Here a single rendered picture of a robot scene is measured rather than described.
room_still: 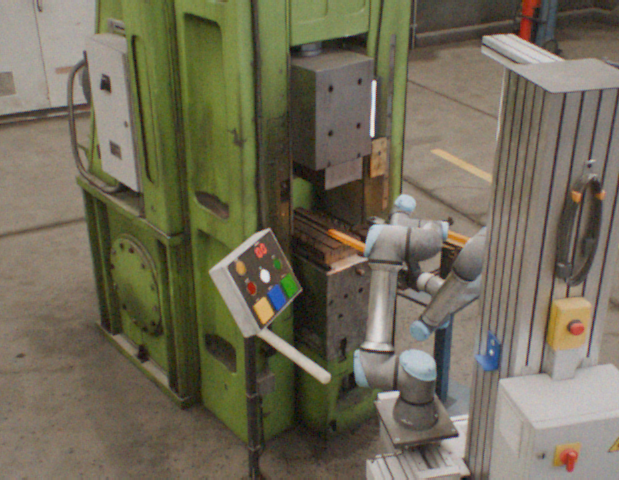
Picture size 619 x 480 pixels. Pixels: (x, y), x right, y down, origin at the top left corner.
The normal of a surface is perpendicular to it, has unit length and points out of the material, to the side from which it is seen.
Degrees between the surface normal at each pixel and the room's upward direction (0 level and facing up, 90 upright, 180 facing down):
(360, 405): 90
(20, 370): 0
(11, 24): 90
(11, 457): 0
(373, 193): 90
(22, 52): 90
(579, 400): 0
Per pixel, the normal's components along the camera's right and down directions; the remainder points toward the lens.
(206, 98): -0.77, 0.27
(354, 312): 0.63, 0.35
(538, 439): 0.24, 0.44
